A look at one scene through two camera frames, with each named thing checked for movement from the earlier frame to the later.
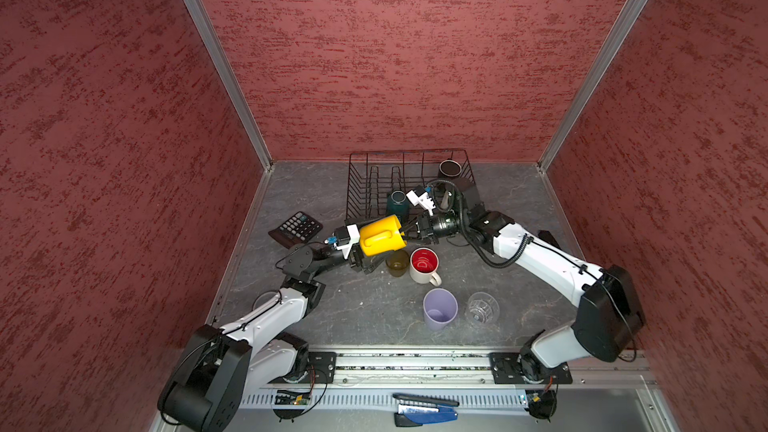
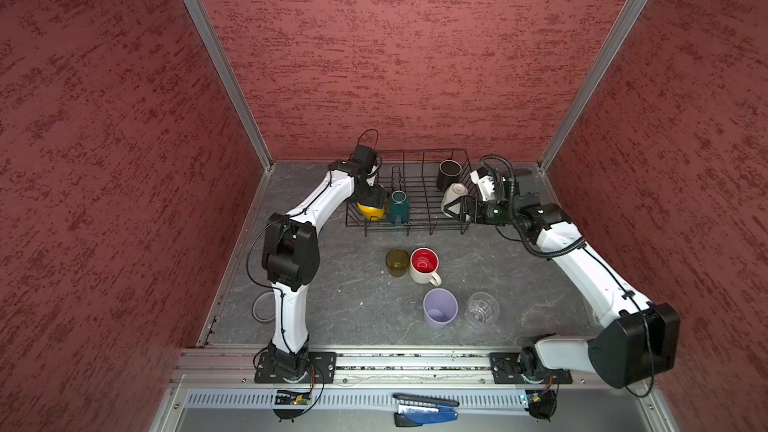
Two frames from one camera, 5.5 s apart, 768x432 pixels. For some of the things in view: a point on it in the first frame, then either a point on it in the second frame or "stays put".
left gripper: [358, 259] to [376, 197]
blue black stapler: [416, 410] stays put
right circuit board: [541, 404] stays put
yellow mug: [381, 236] to [371, 213]
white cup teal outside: [398, 205] stays put
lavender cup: [440, 307] stays put
